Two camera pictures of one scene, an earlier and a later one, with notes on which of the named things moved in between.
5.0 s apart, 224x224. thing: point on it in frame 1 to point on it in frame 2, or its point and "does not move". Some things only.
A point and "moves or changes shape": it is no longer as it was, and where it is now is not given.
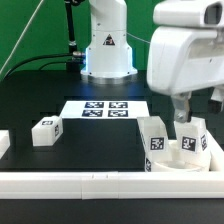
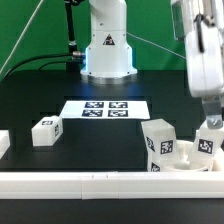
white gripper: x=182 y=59 to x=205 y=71
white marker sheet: x=96 y=109 does not move
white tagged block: x=155 y=138 moves or changes shape
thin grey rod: x=38 y=7 does not move
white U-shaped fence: x=97 y=185 does not move
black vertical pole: x=74 y=64 does not move
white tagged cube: x=47 y=131 does not move
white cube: x=193 y=141 to x=206 y=145
